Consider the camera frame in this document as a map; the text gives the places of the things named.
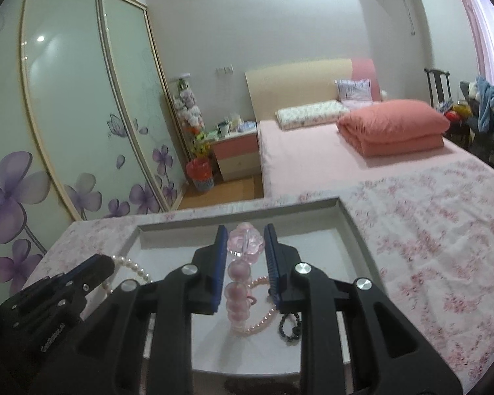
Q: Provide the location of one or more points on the plush toy tower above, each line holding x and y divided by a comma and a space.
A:
189, 111

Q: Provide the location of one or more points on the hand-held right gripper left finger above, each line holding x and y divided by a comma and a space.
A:
220, 255

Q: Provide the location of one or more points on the pink beige nightstand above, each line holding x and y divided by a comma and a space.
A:
236, 154

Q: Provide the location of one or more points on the white patterned pillow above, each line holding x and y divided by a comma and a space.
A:
308, 113

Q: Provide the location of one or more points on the grey shallow cardboard box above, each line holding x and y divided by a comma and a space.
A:
313, 238

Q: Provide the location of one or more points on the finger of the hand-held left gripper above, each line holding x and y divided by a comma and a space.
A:
66, 277
101, 273

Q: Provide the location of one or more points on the white wall switch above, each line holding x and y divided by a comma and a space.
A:
225, 70

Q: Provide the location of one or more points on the blue patterned pouch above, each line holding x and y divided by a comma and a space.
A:
248, 125

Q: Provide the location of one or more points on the air conditioner pipe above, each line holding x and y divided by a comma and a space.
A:
411, 8

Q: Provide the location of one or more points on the purple printed pillow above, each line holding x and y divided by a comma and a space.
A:
354, 90

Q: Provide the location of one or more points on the dark wooden chair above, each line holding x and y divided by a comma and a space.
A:
436, 86

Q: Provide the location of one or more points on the red waste bin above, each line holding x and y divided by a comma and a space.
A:
199, 175

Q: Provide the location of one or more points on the folded coral quilt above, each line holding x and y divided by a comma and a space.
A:
391, 127

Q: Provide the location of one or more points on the floral glass sliding wardrobe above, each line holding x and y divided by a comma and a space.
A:
66, 111

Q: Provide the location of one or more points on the pink bed sheet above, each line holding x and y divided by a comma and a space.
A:
313, 160

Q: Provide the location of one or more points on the pink floral sheet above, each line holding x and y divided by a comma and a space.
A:
415, 234

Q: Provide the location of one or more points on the pink curtain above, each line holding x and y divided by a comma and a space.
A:
481, 16

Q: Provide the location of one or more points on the beige pink headboard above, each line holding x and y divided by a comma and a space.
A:
296, 82

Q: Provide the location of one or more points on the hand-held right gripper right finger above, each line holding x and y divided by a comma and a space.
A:
270, 255

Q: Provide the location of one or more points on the tissue box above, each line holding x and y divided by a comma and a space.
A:
234, 119

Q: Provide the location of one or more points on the red yellow toy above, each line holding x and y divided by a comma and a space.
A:
459, 111

